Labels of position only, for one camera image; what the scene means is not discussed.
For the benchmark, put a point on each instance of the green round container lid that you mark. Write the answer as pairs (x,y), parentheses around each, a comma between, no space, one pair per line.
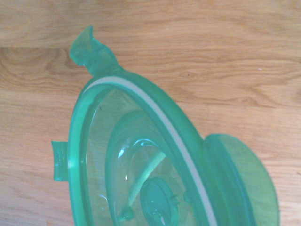
(169,108)

